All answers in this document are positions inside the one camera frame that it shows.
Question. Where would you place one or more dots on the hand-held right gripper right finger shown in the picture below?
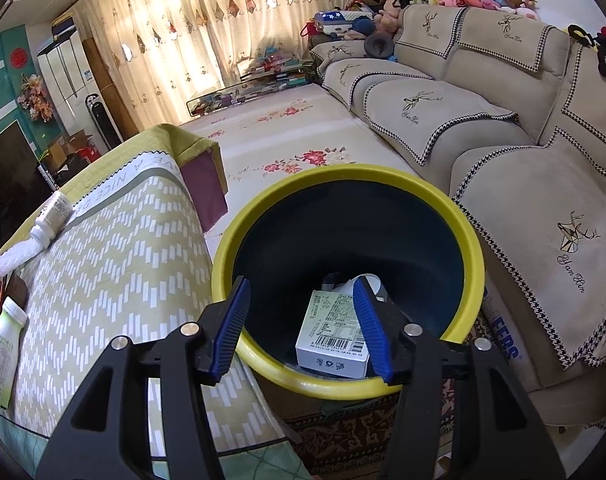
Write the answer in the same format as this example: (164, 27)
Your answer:
(370, 330)

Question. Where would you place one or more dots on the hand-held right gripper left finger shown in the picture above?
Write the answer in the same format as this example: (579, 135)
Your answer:
(230, 330)

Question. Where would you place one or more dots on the green and white carton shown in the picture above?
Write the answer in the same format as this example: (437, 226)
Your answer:
(328, 330)

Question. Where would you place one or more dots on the yellow-rimmed dark blue bin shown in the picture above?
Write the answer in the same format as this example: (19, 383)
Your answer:
(333, 230)

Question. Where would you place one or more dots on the white pill bottle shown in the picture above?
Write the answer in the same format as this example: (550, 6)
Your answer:
(53, 215)

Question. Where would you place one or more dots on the green and white drink bottle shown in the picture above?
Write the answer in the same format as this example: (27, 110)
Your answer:
(3, 345)

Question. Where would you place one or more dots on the white towel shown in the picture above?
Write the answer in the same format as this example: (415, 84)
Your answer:
(13, 260)

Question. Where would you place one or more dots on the patterned rug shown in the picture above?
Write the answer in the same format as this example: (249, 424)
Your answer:
(353, 435)

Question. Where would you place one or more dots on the white blue-lettered sheet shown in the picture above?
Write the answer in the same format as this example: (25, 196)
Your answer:
(503, 330)

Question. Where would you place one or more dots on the floral floor mat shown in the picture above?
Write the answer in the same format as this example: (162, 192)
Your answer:
(303, 125)

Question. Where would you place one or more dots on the black tower fan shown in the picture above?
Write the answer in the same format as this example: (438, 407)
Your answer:
(105, 122)

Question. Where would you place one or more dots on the open cardboard boxes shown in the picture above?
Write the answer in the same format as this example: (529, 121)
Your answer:
(70, 147)

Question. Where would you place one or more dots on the glass coffee table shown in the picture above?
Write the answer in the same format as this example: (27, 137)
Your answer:
(253, 87)

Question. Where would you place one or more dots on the beige sofa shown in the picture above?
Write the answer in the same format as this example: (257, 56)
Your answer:
(508, 125)

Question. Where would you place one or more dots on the large black television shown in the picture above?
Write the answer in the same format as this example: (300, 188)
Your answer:
(13, 185)

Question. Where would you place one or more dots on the dark neck pillow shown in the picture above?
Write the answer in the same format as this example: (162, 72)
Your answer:
(380, 45)

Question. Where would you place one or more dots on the white standing air conditioner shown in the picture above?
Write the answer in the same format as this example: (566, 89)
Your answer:
(68, 75)

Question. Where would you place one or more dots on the artificial flower bunch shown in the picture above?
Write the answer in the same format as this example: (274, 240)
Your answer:
(37, 97)

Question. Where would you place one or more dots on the cream embroidered curtains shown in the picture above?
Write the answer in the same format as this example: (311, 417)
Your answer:
(208, 25)

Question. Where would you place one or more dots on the blue starred bag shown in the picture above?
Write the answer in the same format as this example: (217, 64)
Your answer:
(335, 22)

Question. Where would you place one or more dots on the black plush toy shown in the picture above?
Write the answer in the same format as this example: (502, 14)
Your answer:
(595, 47)

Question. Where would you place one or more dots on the red round wall ornament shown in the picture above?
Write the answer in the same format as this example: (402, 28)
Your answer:
(19, 57)

